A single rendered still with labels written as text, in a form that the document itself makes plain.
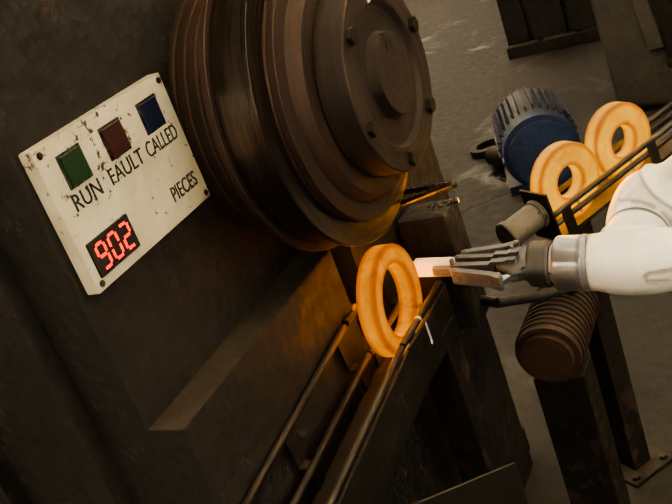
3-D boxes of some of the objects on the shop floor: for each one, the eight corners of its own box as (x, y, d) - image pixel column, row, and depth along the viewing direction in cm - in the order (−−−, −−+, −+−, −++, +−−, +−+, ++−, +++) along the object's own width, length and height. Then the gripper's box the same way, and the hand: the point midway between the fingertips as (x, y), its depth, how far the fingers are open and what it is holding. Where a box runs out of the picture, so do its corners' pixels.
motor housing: (570, 547, 192) (503, 332, 172) (588, 475, 210) (529, 272, 189) (634, 550, 186) (573, 327, 166) (647, 476, 203) (593, 266, 183)
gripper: (549, 305, 145) (408, 306, 155) (565, 263, 155) (431, 267, 166) (542, 263, 141) (398, 267, 152) (558, 223, 152) (423, 230, 163)
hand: (435, 267), depth 157 cm, fingers closed
